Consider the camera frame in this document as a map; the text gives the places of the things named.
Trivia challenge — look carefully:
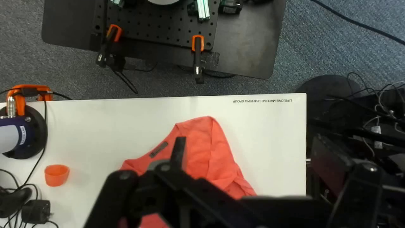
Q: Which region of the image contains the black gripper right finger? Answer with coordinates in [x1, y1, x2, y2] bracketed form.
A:
[314, 135, 405, 228]

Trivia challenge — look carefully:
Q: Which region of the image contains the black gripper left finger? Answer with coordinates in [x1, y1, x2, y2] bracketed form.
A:
[84, 136, 238, 228]

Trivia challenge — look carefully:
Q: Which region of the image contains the orange-red shirt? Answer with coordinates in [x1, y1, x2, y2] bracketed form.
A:
[119, 116, 258, 228]

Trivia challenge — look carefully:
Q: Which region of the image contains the black equipment pile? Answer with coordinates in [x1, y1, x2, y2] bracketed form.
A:
[296, 75, 404, 199]

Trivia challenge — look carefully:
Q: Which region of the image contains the small orange cup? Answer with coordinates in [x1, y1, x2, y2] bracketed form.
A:
[44, 165, 70, 187]

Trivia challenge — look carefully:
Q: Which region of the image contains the black power adapter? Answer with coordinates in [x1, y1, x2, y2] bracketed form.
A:
[22, 201, 51, 225]

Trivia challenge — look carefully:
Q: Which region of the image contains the orange clamp right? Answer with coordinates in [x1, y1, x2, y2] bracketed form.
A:
[190, 35, 206, 85]

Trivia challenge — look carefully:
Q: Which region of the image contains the blue white handheld tool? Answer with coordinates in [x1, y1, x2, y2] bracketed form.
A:
[0, 118, 29, 154]

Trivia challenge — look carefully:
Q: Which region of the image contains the orange clamp left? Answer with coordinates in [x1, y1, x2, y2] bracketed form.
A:
[96, 23, 124, 69]

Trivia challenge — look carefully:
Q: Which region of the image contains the orange clamp on table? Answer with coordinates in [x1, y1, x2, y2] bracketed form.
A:
[6, 84, 52, 118]

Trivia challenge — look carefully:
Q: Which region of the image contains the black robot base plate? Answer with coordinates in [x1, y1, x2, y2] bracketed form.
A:
[42, 0, 287, 79]

